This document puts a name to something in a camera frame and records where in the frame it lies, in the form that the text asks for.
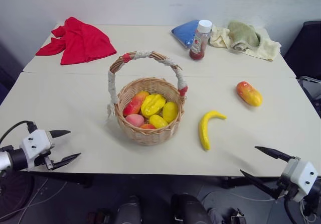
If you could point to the pink peach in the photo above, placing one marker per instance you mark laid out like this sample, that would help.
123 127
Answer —
134 120

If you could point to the small red orange fruit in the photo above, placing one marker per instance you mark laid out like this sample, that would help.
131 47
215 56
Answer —
148 126

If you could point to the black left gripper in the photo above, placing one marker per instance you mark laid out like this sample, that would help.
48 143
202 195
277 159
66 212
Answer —
47 163

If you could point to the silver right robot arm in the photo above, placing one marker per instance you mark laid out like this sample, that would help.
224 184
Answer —
314 201

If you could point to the red cloth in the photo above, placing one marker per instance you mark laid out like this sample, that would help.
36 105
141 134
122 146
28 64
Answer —
80 43

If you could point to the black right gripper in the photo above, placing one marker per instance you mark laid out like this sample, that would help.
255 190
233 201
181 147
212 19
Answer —
286 186

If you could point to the large dark rounded shape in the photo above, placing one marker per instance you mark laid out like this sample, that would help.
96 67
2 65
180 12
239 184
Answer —
189 210

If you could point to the yellow banana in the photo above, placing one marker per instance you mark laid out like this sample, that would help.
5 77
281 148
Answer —
204 133

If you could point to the small dark rounded shape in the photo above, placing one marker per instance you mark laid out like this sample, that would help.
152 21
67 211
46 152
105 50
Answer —
129 210

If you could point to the cream yellow towel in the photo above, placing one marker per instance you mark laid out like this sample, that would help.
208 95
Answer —
265 49

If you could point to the blue cloth pack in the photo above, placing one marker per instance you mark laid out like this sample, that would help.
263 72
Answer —
184 33

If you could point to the large yellow lemon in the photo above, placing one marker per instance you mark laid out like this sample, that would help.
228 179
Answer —
170 112

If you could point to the red and yellow mango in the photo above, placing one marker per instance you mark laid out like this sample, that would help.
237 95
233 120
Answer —
135 103
249 93

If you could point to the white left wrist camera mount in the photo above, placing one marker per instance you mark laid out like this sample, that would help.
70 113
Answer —
36 143

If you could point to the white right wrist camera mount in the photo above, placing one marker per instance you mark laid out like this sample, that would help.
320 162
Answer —
302 176

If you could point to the black chair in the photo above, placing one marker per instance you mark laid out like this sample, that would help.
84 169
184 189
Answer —
308 48

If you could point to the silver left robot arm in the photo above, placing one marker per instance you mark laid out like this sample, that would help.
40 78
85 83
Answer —
17 158

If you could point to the yellow star fruit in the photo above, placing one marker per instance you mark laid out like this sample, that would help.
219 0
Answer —
151 105

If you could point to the black table frame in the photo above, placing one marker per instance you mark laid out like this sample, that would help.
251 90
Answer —
75 180

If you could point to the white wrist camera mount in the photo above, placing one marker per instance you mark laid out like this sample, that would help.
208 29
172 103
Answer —
302 176
36 143

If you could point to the ketchup bottle with white cap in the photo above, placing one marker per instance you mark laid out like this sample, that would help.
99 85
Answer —
199 45

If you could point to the small yellow lemon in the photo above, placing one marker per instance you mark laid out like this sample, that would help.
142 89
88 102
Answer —
158 121

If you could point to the green towel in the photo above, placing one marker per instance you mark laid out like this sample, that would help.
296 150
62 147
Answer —
242 31

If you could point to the clear plastic bin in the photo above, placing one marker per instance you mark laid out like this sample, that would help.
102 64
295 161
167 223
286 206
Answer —
312 91

